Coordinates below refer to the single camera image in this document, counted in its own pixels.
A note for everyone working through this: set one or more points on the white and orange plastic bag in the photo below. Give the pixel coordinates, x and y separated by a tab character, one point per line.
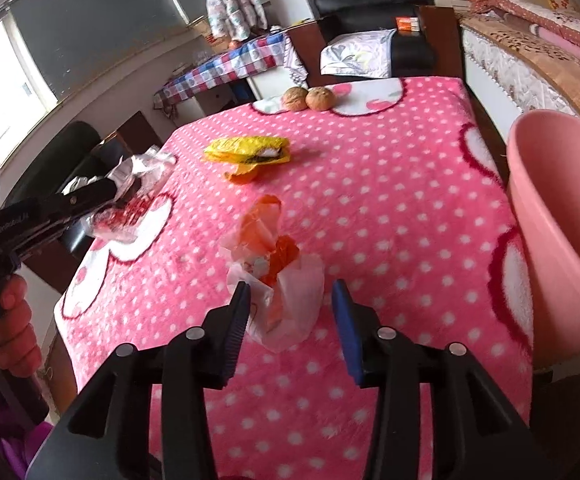
295	300

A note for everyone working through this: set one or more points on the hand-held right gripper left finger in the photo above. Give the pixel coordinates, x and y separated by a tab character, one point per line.
242	312

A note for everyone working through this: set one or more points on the white quilted mattress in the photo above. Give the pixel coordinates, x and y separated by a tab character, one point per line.
500	75

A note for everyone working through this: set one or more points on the orange box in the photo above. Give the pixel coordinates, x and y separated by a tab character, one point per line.
407	25

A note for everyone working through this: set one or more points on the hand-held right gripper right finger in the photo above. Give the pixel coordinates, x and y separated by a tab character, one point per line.
342	320

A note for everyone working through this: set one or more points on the cardboard box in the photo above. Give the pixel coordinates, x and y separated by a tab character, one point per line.
204	30

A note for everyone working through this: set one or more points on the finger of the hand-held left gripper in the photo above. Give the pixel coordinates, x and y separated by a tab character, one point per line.
89	192
54	235

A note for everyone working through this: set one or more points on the white floral pillow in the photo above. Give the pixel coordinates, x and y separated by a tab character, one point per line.
355	55

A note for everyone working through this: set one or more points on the checked tablecloth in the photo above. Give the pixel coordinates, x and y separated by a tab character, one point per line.
219	67

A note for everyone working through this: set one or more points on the orange wrapper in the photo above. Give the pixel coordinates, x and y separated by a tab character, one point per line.
242	174

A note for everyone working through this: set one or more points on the red dotted quilt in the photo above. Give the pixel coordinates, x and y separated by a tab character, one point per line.
520	7

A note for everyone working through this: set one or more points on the orange fruit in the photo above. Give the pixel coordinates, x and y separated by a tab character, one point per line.
235	45

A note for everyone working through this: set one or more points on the window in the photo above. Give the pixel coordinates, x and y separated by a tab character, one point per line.
14	85

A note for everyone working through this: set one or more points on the pink plastic basin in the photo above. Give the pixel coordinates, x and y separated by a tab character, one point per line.
560	210

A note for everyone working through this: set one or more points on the bed with patterned covers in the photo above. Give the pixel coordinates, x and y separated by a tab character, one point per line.
545	55

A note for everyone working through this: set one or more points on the walnut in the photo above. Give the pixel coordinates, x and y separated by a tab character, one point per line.
320	98
295	98

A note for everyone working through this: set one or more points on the floral padded jacket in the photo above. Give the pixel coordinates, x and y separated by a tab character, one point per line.
235	0

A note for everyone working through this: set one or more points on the silver wrapper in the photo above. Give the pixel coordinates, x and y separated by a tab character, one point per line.
134	170

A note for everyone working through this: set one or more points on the white cabinet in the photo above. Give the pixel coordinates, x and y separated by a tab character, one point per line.
270	85

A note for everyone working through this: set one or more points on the pink polka-dot blanket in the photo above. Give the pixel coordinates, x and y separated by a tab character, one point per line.
395	210

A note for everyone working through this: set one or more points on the black chair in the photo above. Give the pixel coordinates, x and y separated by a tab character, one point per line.
69	160

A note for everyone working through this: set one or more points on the person's left hand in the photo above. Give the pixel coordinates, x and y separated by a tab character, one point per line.
14	335

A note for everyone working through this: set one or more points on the brown wooden side cabinet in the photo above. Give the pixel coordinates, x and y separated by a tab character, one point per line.
307	55
442	40

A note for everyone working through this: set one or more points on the yellow plastic bag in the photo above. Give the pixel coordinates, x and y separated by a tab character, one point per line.
240	150

